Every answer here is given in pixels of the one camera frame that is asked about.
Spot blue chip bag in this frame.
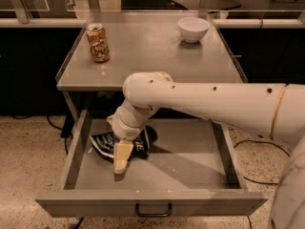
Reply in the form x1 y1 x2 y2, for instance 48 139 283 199
90 129 150 161

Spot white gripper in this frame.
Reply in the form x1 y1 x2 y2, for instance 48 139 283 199
106 107 145 174

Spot open grey drawer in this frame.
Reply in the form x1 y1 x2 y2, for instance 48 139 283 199
36 111 267 218

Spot black floor cable right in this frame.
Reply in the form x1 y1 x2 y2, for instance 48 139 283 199
234 139 292 186

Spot white horizontal rail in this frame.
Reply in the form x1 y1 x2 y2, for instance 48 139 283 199
0 18 305 29

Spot black drawer handle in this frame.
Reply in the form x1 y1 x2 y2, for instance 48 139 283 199
135 203 173 218

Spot grey cabinet counter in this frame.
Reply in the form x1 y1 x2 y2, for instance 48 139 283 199
56 10 247 94

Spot black floor cable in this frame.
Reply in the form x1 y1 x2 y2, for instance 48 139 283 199
234 139 292 186
9 114 74 156

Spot gold soda can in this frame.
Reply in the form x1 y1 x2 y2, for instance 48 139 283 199
86 23 110 63

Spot black floor cable left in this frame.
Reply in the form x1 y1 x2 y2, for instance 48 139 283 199
9 114 74 156

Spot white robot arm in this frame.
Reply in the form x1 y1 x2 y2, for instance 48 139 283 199
107 72 305 229

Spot white bowl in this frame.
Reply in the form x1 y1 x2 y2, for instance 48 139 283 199
177 17 210 43

